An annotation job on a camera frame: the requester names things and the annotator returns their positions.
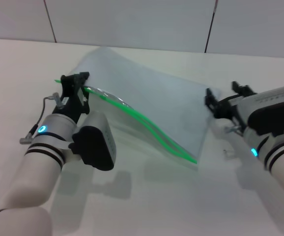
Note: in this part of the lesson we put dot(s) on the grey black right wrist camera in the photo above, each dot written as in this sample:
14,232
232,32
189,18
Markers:
272,110

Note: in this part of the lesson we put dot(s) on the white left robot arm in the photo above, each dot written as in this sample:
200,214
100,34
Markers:
31,179

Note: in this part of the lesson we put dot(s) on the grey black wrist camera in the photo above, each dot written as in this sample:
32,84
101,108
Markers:
95,147
272,110

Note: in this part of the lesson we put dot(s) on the green zipper slider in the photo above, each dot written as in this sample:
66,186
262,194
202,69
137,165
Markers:
103,96

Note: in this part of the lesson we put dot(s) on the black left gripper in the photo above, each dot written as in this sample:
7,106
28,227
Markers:
69,103

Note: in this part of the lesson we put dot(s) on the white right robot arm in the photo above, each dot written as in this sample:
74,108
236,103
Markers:
279,167

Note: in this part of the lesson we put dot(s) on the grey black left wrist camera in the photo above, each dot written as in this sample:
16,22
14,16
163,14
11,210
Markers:
95,147

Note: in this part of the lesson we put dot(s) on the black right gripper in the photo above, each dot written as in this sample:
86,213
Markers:
231,108

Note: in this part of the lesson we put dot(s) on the transparent document bag green zip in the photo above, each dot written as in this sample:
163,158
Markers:
156,103

